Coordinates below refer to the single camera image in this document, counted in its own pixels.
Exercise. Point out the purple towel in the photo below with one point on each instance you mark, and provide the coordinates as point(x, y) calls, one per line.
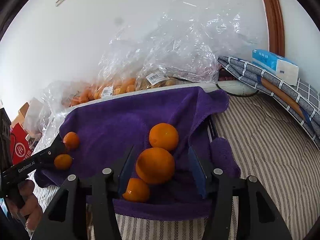
point(125, 120)

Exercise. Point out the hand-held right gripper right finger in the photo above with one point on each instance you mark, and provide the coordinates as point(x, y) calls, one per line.
point(197, 172)

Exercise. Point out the blue and white tissue pack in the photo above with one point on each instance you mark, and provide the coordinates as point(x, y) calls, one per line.
point(275, 65)

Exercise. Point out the clear bag of oranges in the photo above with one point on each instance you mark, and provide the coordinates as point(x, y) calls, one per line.
point(112, 86)

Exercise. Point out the small orange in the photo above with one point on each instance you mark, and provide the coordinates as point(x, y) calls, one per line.
point(137, 190)
point(71, 140)
point(63, 161)

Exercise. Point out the person's left hand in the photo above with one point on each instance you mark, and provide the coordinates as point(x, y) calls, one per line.
point(31, 202)

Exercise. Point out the empty clear plastic bag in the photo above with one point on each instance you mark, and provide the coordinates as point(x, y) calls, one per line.
point(50, 110)

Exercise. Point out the red paper bag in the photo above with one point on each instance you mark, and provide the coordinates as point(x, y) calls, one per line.
point(21, 148)

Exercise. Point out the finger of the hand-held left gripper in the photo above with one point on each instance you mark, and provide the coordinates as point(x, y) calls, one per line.
point(51, 152)

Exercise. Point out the grey checked folded cloth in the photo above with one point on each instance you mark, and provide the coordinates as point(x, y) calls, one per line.
point(282, 92)

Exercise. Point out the large orange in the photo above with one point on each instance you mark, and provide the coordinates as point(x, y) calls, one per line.
point(155, 165)
point(163, 136)

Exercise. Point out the brown wooden door frame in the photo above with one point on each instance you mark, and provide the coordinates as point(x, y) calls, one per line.
point(272, 17)

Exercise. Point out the clear bag of brown fruit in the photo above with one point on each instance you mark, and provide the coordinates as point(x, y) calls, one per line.
point(162, 78)

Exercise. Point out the crumpled clear plastic wrap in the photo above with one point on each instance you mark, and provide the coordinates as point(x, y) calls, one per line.
point(197, 40)

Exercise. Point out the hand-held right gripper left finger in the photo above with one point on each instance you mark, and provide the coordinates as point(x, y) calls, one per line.
point(126, 172)

